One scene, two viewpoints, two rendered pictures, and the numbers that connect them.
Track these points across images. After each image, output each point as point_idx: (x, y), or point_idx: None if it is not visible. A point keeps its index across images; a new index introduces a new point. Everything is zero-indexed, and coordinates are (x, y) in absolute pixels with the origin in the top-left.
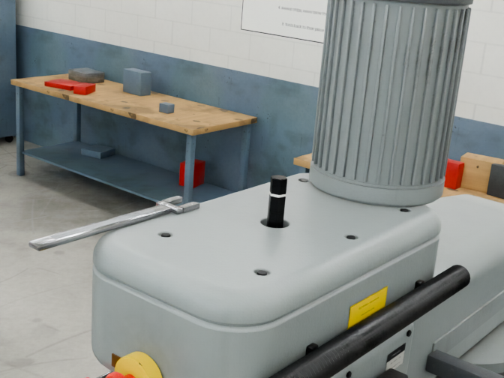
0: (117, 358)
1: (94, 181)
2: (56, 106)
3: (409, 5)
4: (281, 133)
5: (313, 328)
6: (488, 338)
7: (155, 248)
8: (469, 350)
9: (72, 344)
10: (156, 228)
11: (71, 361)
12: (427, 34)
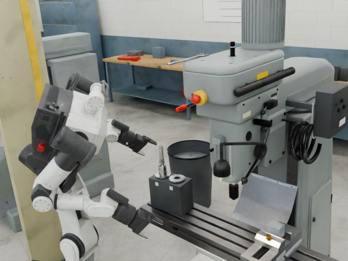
0: (193, 94)
1: (144, 100)
2: (122, 70)
3: None
4: None
5: (246, 78)
6: (309, 101)
7: (200, 62)
8: None
9: (148, 163)
10: (199, 59)
11: (149, 169)
12: None
